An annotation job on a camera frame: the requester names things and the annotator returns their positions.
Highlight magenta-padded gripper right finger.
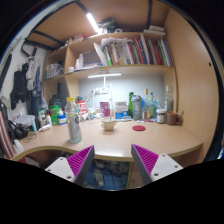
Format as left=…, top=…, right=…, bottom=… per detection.
left=130, top=143, right=184, bottom=186

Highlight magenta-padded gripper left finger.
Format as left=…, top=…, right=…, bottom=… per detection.
left=44, top=144, right=96, bottom=187

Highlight clear yellow-capped drink bottle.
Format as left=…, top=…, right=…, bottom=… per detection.
left=64, top=96, right=83, bottom=144

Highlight grey slipper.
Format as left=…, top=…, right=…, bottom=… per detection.
left=93, top=168, right=105, bottom=188

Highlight flat round red coaster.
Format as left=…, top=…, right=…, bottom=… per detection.
left=131, top=124, right=147, bottom=132

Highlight small blue bottle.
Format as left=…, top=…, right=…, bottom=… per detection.
left=57, top=109, right=68, bottom=126

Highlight cream ceramic cup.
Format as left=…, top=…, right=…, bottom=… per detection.
left=101, top=117, right=118, bottom=132

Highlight brown jar with white lid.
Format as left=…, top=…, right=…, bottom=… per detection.
left=155, top=108, right=167, bottom=125

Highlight brown mug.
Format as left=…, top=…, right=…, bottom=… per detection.
left=166, top=111, right=184, bottom=127

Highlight green plastic container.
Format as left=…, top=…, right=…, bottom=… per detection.
left=49, top=105, right=60, bottom=126

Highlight grey shaker bottle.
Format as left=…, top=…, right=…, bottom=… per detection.
left=131, top=94, right=143, bottom=121

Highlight red and white canister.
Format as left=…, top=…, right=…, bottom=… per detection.
left=76, top=100, right=88, bottom=116

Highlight green glass bottle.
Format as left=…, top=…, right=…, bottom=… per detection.
left=148, top=91, right=156, bottom=118

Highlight white and blue carton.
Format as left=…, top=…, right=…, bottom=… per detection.
left=114, top=101, right=129, bottom=120

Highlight spoon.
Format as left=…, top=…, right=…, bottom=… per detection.
left=108, top=108, right=115, bottom=123

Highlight blue plastic bag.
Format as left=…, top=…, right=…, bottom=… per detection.
left=152, top=96, right=166, bottom=118

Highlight pink box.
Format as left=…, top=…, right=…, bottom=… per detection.
left=99, top=101, right=111, bottom=118

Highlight tall clear glass bottle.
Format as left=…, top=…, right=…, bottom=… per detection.
left=163, top=85, right=174, bottom=114

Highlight white desk lamp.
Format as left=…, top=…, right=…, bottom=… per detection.
left=87, top=72, right=123, bottom=116

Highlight dark hanging clothes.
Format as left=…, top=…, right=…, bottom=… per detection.
left=9, top=54, right=44, bottom=111

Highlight wooden shelf unit with books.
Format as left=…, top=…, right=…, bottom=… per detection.
left=42, top=24, right=178, bottom=104

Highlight ceiling light tube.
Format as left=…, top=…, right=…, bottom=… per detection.
left=85, top=12, right=100, bottom=34

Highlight white wall power outlet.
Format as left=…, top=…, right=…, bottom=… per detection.
left=93, top=87, right=110, bottom=95

